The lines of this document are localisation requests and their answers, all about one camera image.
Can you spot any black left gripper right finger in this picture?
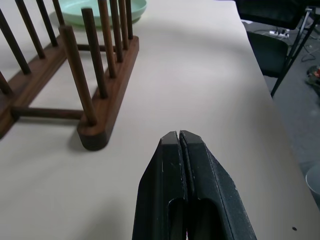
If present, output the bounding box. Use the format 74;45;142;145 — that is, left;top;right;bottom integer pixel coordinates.
179;129;258;240

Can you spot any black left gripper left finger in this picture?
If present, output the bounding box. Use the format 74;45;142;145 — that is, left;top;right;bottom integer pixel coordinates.
131;130;189;240

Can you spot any wooden dish rack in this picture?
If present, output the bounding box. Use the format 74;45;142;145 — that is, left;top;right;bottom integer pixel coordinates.
0;0;140;152

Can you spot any grey round bin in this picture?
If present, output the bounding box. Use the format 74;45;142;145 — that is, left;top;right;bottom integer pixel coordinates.
305;164;320;208

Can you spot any black chair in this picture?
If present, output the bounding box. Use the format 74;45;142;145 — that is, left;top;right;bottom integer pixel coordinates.
246;31;291;98

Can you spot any green and red floor object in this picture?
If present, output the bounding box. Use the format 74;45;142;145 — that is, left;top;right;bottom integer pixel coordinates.
305;64;320;87

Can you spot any white power strip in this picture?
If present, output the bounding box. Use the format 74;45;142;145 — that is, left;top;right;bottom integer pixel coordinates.
268;28;291;39

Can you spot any green plate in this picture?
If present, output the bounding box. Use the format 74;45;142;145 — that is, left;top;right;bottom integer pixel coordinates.
51;0;148;26

